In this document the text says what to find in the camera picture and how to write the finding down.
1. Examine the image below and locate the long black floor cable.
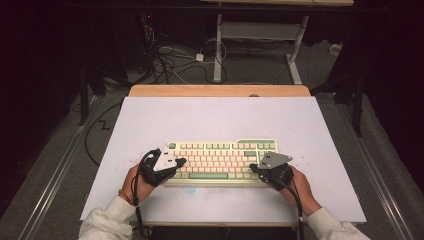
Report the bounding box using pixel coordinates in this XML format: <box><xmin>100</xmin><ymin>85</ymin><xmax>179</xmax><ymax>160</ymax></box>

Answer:
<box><xmin>84</xmin><ymin>101</ymin><xmax>123</xmax><ymax>168</ymax></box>

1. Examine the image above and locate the white metal desk frame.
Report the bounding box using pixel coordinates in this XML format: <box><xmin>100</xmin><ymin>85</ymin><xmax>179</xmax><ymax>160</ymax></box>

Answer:
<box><xmin>199</xmin><ymin>0</ymin><xmax>354</xmax><ymax>85</ymax></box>

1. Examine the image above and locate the hand-held gripper black cable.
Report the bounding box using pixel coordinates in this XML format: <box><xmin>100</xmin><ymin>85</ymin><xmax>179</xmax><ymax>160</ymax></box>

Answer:
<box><xmin>266</xmin><ymin>176</ymin><xmax>306</xmax><ymax>240</ymax></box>
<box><xmin>132</xmin><ymin>148</ymin><xmax>162</xmax><ymax>239</ymax></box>

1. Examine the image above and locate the person's right hand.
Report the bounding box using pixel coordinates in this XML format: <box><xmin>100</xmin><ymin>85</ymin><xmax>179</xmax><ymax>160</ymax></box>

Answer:
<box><xmin>278</xmin><ymin>164</ymin><xmax>323</xmax><ymax>218</ymax></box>

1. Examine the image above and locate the person's left hand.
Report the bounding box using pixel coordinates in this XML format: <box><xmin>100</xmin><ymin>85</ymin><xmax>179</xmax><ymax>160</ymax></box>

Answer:
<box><xmin>118</xmin><ymin>164</ymin><xmax>158</xmax><ymax>205</ymax></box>

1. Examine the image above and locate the right hand-held gripper black cable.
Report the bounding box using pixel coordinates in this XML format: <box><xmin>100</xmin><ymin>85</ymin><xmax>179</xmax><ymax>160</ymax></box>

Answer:
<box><xmin>266</xmin><ymin>176</ymin><xmax>306</xmax><ymax>240</ymax></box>

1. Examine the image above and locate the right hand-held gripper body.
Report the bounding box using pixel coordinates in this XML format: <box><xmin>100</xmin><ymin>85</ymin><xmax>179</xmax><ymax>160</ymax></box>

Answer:
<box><xmin>257</xmin><ymin>151</ymin><xmax>295</xmax><ymax>192</ymax></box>

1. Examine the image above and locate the black stand leg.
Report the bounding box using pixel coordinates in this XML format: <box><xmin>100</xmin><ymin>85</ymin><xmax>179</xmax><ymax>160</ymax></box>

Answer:
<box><xmin>78</xmin><ymin>66</ymin><xmax>91</xmax><ymax>127</ymax></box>

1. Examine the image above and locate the cream and green keyboard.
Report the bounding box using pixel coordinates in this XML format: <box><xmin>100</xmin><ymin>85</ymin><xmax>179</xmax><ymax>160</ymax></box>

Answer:
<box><xmin>164</xmin><ymin>138</ymin><xmax>279</xmax><ymax>188</ymax></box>

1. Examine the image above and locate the wooden table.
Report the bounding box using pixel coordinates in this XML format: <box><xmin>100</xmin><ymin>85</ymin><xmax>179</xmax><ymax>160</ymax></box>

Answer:
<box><xmin>128</xmin><ymin>84</ymin><xmax>312</xmax><ymax>98</ymax></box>

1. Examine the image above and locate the left hand-held gripper black cable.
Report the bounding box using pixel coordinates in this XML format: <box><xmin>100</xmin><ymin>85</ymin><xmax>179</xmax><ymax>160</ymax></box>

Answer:
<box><xmin>132</xmin><ymin>148</ymin><xmax>162</xmax><ymax>239</ymax></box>

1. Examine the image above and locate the aluminium floor rail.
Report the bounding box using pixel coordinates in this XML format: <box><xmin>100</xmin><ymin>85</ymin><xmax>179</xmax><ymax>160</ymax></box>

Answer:
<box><xmin>333</xmin><ymin>99</ymin><xmax>416</xmax><ymax>240</ymax></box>
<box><xmin>16</xmin><ymin>96</ymin><xmax>104</xmax><ymax>240</ymax></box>

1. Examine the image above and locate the tangle of black cables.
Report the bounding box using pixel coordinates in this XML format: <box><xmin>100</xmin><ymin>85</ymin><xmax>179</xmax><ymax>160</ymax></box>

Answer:
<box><xmin>143</xmin><ymin>23</ymin><xmax>228</xmax><ymax>85</ymax></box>

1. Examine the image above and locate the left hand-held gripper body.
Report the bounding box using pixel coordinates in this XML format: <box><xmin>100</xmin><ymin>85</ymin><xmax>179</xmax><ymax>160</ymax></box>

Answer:
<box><xmin>139</xmin><ymin>146</ymin><xmax>179</xmax><ymax>188</ymax></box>

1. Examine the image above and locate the white table cover board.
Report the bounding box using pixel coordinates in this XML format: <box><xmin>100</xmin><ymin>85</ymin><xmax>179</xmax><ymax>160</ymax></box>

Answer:
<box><xmin>79</xmin><ymin>95</ymin><xmax>368</xmax><ymax>224</ymax></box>

